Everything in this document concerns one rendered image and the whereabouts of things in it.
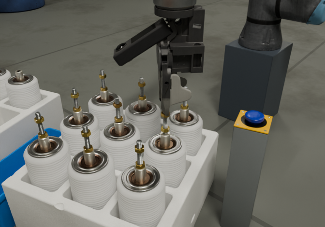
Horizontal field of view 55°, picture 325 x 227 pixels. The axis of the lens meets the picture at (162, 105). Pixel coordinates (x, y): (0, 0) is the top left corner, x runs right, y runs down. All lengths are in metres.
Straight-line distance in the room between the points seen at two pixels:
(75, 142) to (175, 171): 0.26
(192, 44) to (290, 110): 0.90
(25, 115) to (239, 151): 0.64
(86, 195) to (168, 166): 0.18
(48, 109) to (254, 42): 0.72
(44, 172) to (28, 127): 0.34
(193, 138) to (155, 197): 0.23
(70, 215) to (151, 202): 0.18
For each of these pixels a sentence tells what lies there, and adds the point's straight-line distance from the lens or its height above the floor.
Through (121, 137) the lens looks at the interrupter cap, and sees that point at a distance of 0.72.
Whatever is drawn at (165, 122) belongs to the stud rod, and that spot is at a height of 0.31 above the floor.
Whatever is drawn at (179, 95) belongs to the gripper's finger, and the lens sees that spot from 0.60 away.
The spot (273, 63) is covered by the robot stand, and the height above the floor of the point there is 0.27.
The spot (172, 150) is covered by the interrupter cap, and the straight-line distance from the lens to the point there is 0.68.
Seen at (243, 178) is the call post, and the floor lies 0.18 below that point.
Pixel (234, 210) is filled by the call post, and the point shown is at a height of 0.07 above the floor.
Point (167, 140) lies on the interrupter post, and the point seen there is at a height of 0.27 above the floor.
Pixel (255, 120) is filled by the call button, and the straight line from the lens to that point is 0.67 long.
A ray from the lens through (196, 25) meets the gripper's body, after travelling 0.57.
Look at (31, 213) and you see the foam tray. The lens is 0.79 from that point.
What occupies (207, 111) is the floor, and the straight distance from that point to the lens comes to 1.31.
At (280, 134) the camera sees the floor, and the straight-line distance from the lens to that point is 1.24.
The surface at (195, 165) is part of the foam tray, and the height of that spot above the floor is 0.18.
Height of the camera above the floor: 0.68
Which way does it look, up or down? 30 degrees down
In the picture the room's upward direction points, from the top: straight up
